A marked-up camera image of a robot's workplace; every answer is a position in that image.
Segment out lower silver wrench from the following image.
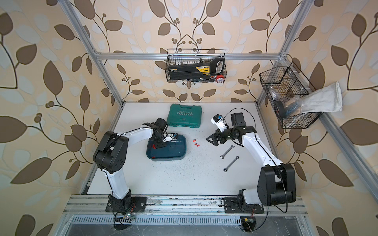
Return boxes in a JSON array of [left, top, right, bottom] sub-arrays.
[[223, 156, 240, 172]]

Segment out black wire basket right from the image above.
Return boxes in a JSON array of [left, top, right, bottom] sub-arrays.
[[259, 63, 322, 129]]

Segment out teal plastic storage box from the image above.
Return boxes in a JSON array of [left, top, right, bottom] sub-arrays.
[[146, 134, 187, 161]]

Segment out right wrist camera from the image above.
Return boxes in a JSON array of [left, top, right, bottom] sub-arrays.
[[211, 114, 228, 133]]

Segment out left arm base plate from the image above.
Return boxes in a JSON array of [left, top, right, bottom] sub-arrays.
[[105, 195, 147, 213]]

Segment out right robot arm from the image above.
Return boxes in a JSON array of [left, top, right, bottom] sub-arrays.
[[206, 113, 296, 207]]

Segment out black yellow hand saw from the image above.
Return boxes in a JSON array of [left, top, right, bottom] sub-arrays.
[[165, 58, 227, 83]]

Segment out green tool case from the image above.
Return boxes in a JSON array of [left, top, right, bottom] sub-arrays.
[[167, 104, 202, 128]]

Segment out black wire basket back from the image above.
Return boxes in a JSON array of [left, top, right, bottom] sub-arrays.
[[165, 48, 227, 84]]

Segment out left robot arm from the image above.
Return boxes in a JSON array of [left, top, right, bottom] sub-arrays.
[[93, 118, 177, 210]]

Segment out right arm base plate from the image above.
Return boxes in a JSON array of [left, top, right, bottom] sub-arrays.
[[221, 197, 265, 214]]

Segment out white cloth glove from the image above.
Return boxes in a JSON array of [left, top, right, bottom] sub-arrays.
[[284, 82, 343, 117]]

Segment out black wire basket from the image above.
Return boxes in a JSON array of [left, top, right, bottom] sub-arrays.
[[165, 48, 227, 84], [259, 63, 322, 129]]

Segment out upper silver wrench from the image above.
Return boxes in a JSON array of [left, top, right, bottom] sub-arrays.
[[220, 145, 235, 159]]

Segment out silver wrench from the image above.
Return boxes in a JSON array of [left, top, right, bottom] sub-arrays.
[[223, 156, 240, 172], [220, 145, 235, 159]]

